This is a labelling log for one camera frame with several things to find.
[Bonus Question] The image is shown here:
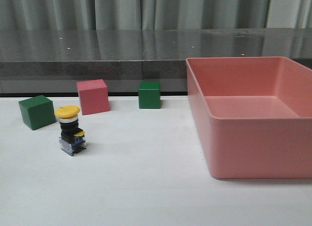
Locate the yellow push button switch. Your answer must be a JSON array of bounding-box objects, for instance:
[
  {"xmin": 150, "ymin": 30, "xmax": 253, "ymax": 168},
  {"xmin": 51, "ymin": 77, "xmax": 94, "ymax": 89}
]
[{"xmin": 55, "ymin": 105, "xmax": 86, "ymax": 156}]

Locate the right green wooden cube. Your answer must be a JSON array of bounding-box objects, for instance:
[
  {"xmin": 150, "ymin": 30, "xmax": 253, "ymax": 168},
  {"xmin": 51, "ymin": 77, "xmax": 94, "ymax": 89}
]
[{"xmin": 138, "ymin": 82, "xmax": 161, "ymax": 109}]

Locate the green wooden cube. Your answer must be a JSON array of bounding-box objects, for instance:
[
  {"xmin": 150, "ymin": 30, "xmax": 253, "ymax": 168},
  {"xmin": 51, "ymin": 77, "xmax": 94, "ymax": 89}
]
[
  {"xmin": 138, "ymin": 82, "xmax": 161, "ymax": 109},
  {"xmin": 19, "ymin": 95, "xmax": 56, "ymax": 130}
]

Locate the pink wooden cube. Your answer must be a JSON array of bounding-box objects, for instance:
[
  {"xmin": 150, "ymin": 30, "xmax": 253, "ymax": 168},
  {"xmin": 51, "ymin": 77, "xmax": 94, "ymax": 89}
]
[{"xmin": 77, "ymin": 79, "xmax": 110, "ymax": 115}]

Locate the pink plastic bin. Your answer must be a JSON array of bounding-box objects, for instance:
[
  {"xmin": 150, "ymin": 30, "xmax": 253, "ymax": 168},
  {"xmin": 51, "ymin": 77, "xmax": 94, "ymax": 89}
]
[{"xmin": 186, "ymin": 56, "xmax": 312, "ymax": 179}]

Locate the left green wooden cube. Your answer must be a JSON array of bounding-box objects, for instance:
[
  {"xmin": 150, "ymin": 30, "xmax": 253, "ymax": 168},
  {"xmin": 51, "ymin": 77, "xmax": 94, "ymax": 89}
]
[{"xmin": 19, "ymin": 95, "xmax": 56, "ymax": 130}]

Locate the dark grey glossy counter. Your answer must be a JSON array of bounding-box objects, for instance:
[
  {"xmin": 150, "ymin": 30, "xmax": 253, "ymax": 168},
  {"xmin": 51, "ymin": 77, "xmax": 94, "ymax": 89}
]
[{"xmin": 0, "ymin": 28, "xmax": 312, "ymax": 96}]

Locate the grey curtain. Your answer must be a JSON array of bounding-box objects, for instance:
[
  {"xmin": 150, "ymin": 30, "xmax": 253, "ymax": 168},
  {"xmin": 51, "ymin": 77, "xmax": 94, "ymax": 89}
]
[{"xmin": 0, "ymin": 0, "xmax": 312, "ymax": 30}]

